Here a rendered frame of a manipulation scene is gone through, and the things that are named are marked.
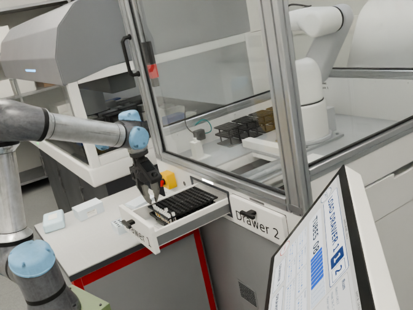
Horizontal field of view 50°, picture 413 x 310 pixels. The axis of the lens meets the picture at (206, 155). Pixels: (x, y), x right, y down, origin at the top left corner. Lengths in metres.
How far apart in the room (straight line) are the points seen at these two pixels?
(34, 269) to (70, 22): 1.37
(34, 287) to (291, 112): 0.85
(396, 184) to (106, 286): 1.15
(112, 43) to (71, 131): 1.14
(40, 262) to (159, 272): 0.74
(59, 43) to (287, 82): 1.38
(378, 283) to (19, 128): 0.95
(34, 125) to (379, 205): 1.12
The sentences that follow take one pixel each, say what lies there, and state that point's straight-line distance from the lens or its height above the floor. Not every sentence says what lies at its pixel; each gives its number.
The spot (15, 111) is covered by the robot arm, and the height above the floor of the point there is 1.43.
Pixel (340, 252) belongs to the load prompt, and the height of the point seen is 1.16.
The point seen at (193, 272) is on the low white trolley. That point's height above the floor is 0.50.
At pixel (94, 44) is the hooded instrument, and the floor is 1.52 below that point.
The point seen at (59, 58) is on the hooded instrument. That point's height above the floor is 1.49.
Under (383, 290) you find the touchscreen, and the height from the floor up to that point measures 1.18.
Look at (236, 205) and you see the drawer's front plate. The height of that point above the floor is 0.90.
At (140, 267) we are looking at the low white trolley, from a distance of 1.89.
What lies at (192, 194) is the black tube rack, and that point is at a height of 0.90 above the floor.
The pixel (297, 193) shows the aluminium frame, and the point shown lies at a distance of 1.35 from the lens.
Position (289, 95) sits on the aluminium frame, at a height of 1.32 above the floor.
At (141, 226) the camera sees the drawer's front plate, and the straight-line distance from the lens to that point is 1.60.
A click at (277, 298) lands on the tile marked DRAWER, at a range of 0.96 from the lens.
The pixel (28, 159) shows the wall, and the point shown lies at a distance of 5.85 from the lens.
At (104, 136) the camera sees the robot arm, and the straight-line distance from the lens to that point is 1.38.
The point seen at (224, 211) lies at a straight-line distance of 1.70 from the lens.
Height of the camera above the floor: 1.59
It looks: 18 degrees down
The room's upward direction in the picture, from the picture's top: 11 degrees counter-clockwise
